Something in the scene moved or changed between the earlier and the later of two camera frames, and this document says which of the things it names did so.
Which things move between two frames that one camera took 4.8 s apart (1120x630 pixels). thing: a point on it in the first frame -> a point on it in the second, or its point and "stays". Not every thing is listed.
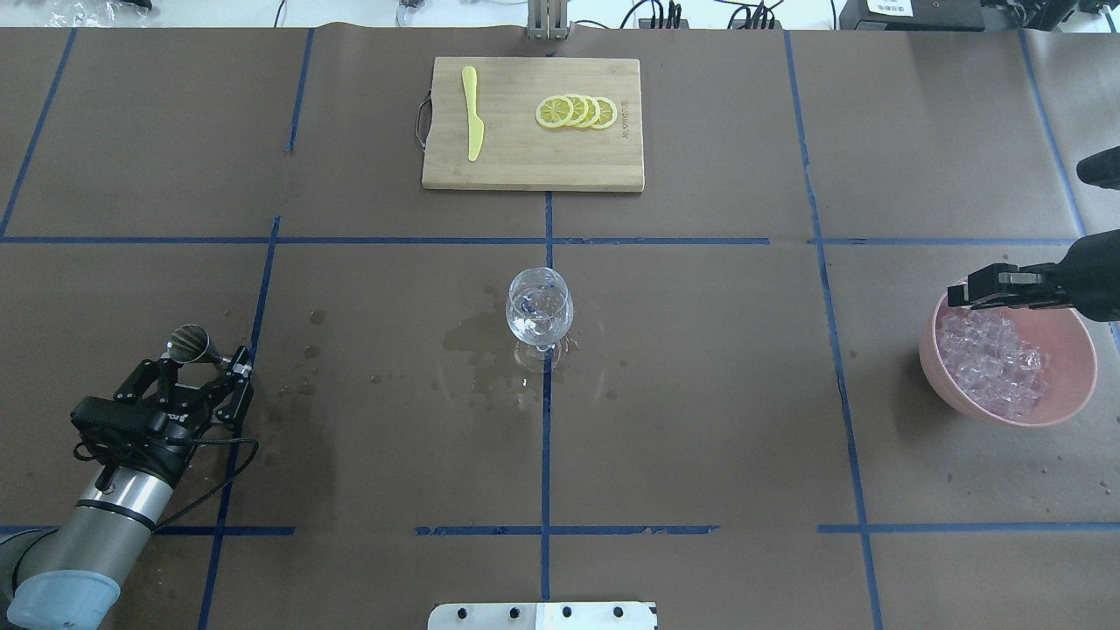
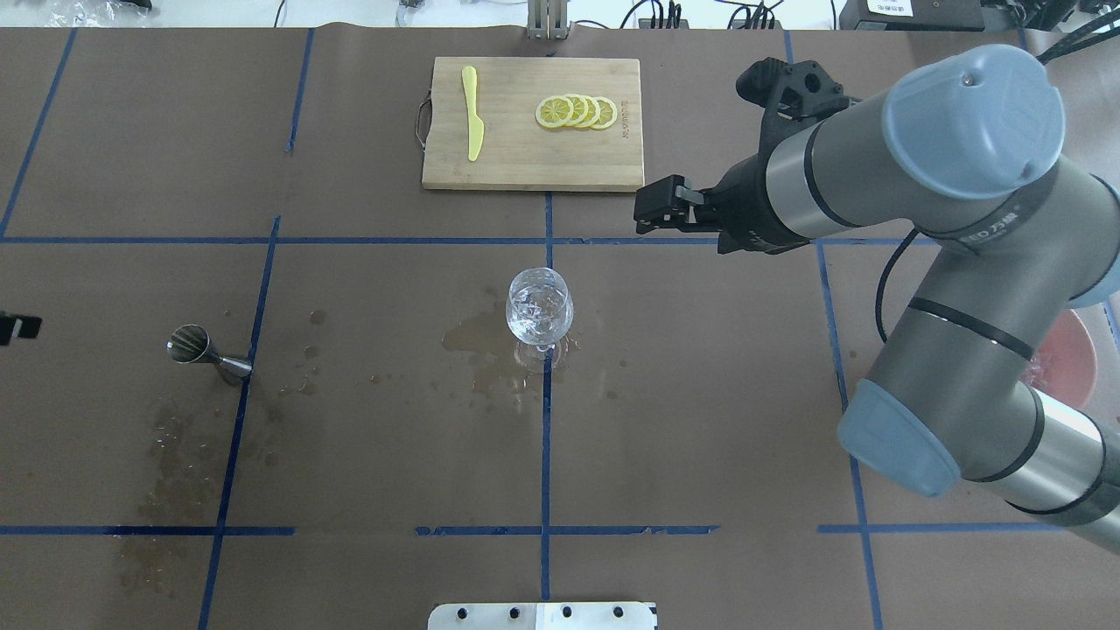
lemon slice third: (593, 112) stays
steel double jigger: (190, 343) stays
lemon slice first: (554, 111) stays
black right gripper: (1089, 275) -> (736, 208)
